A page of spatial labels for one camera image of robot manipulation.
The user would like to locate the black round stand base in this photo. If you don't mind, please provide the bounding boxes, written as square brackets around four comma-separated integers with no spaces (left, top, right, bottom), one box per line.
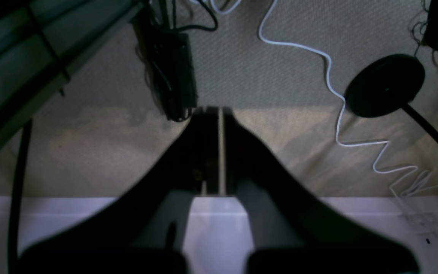
[345,54,438,144]

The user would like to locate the white coiled cable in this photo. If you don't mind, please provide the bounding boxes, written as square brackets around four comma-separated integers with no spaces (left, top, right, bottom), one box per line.
[189,0,438,198]

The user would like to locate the grey metal frame rail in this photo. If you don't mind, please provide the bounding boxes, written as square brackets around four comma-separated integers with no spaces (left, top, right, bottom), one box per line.
[0,0,144,149]

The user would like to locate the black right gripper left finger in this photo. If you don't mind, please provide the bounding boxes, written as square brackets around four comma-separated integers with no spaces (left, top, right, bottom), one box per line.
[17,108,218,274]

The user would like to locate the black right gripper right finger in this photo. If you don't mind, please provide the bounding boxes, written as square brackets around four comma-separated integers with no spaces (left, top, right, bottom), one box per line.
[224,108,420,274]

